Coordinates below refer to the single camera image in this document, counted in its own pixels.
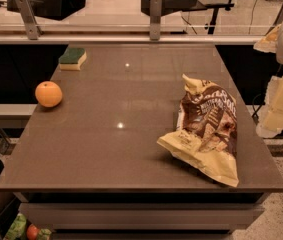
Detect green yellow sponge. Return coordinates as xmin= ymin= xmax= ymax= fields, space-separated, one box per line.
xmin=59 ymin=47 xmax=87 ymax=71

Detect red fruit under table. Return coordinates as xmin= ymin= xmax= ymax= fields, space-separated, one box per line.
xmin=26 ymin=224 xmax=39 ymax=240

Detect green bag under table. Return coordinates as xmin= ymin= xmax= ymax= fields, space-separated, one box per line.
xmin=3 ymin=213 xmax=27 ymax=240

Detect left metal rail bracket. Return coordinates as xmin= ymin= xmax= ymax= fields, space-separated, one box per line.
xmin=14 ymin=0 xmax=42 ymax=40

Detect brown yellow chip bag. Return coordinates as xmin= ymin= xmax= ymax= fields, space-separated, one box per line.
xmin=157 ymin=76 xmax=239 ymax=187

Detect orange fruit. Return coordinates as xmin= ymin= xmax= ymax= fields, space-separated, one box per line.
xmin=35 ymin=81 xmax=63 ymax=108

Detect small green packet under table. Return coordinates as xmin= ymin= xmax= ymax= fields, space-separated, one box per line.
xmin=36 ymin=229 xmax=52 ymax=240

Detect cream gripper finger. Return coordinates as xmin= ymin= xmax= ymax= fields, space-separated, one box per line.
xmin=253 ymin=25 xmax=281 ymax=53
xmin=256 ymin=76 xmax=283 ymax=138

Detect black cable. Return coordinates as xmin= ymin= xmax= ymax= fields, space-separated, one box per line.
xmin=250 ymin=93 xmax=265 ymax=120

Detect middle metal rail bracket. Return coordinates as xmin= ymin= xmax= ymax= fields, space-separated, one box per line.
xmin=149 ymin=0 xmax=162 ymax=41

